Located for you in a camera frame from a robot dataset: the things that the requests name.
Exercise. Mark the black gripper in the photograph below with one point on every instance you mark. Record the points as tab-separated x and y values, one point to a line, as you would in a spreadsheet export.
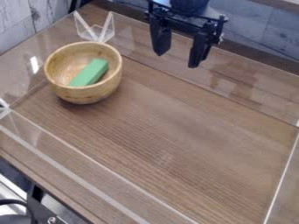
193	14

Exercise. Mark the green rectangular block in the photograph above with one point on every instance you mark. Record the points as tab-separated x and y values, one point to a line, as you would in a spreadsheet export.
91	73

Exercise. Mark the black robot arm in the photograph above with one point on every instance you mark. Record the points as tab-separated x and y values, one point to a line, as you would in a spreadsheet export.
191	17

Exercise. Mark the wooden bowl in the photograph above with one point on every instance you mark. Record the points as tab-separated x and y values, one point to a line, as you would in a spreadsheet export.
67	61

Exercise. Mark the clear acrylic corner bracket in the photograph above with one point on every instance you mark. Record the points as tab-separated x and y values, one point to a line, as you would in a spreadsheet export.
95	33

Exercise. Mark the black table leg frame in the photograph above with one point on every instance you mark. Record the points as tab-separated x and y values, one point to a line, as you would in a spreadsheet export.
43	215

